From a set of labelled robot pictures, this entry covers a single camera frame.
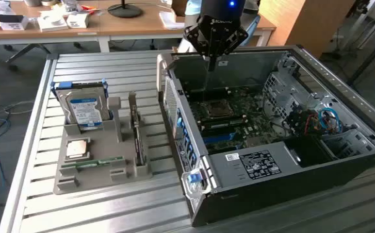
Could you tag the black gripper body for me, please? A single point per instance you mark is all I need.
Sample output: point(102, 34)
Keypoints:
point(221, 14)

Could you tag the black Nvidia graphics card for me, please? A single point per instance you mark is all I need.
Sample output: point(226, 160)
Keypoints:
point(139, 145)

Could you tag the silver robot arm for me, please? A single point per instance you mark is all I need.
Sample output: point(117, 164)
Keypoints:
point(183, 46)

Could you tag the white paper stack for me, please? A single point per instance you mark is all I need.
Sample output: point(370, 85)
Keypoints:
point(171, 20)

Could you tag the wooden office desk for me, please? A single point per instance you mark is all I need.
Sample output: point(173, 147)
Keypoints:
point(29, 35)
point(135, 26)

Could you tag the black round lamp base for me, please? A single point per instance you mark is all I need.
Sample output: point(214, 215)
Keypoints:
point(125, 11)

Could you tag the metal CPU socket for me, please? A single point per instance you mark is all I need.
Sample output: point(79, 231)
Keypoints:
point(219, 108)

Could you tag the red orange packet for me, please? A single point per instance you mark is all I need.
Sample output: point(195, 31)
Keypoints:
point(91, 11)

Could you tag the green motherboard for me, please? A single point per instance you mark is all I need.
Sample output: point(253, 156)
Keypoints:
point(258, 114)

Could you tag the small white labelled box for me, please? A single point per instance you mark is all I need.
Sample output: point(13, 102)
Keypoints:
point(77, 21)

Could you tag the green RAM stick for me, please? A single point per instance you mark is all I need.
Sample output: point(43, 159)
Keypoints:
point(223, 124)
point(94, 162)

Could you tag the blue expansion slot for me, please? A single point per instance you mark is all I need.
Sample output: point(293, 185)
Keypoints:
point(219, 139)

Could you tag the silver chipset heatsink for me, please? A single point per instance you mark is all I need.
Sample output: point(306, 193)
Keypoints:
point(255, 142)

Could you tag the white box with roll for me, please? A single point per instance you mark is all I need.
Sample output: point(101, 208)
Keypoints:
point(50, 25)

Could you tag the hard disk with blue caddy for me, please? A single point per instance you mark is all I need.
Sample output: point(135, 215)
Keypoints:
point(83, 109)

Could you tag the beige tape roll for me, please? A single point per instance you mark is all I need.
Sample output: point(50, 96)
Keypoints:
point(49, 3)

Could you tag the grey cup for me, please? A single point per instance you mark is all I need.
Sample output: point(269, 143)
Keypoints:
point(31, 3)

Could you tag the black castor leg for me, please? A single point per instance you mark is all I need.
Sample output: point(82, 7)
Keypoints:
point(22, 51)

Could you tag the grey power supply unit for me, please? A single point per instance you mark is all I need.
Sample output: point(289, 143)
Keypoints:
point(226, 170)

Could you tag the white box with black lid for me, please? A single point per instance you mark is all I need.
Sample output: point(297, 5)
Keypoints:
point(13, 25)

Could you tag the grey metal disk bay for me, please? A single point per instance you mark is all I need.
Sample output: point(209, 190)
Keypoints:
point(349, 145)

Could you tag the grey printed parts rack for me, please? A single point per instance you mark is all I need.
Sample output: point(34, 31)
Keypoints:
point(103, 155)

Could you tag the silver CPU chip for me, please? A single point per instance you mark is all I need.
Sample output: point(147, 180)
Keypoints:
point(77, 148)

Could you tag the blue case latch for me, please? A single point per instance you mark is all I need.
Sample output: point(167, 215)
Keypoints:
point(195, 178)

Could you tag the black open PC case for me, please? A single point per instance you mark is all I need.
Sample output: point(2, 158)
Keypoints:
point(271, 194)

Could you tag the black partition frame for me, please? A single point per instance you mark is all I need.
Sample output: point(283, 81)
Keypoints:
point(369, 59)

